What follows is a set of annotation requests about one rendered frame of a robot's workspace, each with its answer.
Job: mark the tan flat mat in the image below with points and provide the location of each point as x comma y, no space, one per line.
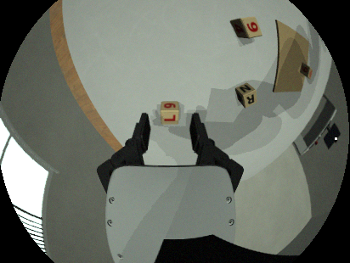
292,51

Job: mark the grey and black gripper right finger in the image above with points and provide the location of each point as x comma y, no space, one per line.
206,150

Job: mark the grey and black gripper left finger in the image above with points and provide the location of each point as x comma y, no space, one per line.
131,153

